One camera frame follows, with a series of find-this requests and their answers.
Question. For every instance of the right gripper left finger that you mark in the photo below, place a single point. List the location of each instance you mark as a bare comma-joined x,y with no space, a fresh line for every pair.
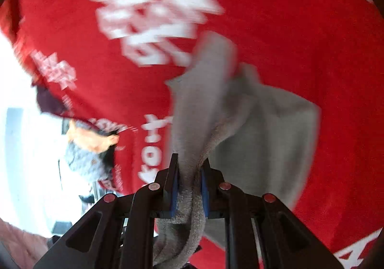
117,232

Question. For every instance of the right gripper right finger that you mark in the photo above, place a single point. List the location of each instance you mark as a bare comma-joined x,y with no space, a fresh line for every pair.
260,231

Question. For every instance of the grey fleece garment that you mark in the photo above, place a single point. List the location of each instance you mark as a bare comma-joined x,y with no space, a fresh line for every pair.
261,138

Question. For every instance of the colourful clothes pile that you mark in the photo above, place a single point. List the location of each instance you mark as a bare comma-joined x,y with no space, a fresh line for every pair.
89,153

